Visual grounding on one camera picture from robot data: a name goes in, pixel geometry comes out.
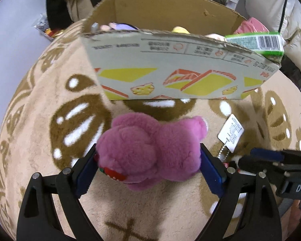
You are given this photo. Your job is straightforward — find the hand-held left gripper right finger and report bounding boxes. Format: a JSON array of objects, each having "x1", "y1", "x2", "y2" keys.
[{"x1": 199, "y1": 143, "x2": 283, "y2": 241}]

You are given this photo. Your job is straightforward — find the pale pink soft pack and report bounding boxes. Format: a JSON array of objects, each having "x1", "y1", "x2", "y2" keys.
[{"x1": 205, "y1": 33, "x2": 226, "y2": 43}]

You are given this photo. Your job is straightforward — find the printed cardboard box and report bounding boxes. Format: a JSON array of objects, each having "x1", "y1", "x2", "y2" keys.
[{"x1": 80, "y1": 0, "x2": 281, "y2": 101}]

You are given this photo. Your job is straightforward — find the white hang tag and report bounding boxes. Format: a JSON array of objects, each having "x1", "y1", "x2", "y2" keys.
[{"x1": 217, "y1": 114, "x2": 245, "y2": 161}]

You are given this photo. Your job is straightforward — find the shiny foil bags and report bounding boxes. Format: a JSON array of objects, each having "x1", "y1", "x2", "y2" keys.
[{"x1": 32, "y1": 12, "x2": 66, "y2": 41}]

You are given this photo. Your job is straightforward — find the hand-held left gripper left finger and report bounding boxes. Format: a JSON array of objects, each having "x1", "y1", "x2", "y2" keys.
[{"x1": 16, "y1": 143, "x2": 108, "y2": 241}]

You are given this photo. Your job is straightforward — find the beige coat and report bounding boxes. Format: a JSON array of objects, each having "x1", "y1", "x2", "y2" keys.
[{"x1": 63, "y1": 0, "x2": 101, "y2": 22}]

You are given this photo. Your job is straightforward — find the black coat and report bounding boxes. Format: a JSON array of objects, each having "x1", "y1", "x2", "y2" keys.
[{"x1": 46, "y1": 0, "x2": 73, "y2": 29}]

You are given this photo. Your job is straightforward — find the green tissue pack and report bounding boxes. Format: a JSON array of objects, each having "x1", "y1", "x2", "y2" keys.
[{"x1": 224, "y1": 31, "x2": 285, "y2": 57}]

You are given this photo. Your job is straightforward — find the pink plush toy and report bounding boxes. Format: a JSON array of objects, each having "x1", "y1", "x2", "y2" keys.
[{"x1": 95, "y1": 113, "x2": 208, "y2": 192}]

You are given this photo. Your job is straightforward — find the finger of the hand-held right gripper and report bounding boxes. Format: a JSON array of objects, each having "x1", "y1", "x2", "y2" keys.
[
  {"x1": 249, "y1": 148, "x2": 285, "y2": 161},
  {"x1": 238, "y1": 156, "x2": 291, "y2": 181}
]

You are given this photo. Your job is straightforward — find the beige patterned blanket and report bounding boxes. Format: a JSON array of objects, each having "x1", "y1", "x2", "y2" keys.
[{"x1": 0, "y1": 17, "x2": 301, "y2": 241}]

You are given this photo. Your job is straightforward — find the yellow plush toy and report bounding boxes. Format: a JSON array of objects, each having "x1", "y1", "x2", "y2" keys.
[{"x1": 172, "y1": 26, "x2": 191, "y2": 34}]

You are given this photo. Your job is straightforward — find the purple plush toy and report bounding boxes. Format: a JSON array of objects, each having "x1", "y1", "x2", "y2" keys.
[{"x1": 109, "y1": 22, "x2": 141, "y2": 31}]

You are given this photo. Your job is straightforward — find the pink doll with white trim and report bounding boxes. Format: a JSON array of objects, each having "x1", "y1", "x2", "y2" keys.
[{"x1": 233, "y1": 17, "x2": 270, "y2": 34}]

